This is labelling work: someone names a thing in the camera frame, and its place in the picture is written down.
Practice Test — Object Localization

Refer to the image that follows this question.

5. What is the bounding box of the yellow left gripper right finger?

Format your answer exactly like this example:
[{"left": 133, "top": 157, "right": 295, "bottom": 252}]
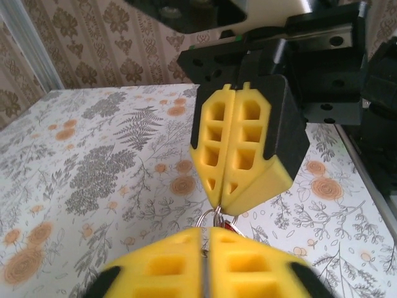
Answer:
[{"left": 206, "top": 226, "right": 325, "bottom": 298}]

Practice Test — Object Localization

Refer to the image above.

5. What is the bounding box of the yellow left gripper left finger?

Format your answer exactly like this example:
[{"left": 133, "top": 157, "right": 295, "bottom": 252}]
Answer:
[{"left": 94, "top": 226, "right": 208, "bottom": 298}]

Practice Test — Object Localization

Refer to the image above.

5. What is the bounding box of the red capped key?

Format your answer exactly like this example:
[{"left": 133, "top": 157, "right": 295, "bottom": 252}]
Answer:
[{"left": 223, "top": 217, "right": 239, "bottom": 238}]

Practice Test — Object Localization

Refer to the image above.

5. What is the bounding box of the floral patterned table cover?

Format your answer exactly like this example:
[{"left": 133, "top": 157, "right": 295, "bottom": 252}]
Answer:
[{"left": 0, "top": 83, "right": 397, "bottom": 298}]

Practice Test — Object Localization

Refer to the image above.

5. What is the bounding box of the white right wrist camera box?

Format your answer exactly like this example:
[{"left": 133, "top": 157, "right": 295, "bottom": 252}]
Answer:
[{"left": 123, "top": 0, "right": 314, "bottom": 35}]

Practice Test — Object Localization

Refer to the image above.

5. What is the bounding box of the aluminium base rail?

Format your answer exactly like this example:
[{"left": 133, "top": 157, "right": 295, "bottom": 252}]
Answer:
[{"left": 336, "top": 124, "right": 397, "bottom": 298}]

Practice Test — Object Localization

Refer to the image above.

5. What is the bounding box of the aluminium frame post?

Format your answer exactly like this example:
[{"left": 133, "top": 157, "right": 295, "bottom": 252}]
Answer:
[{"left": 0, "top": 0, "right": 65, "bottom": 94}]

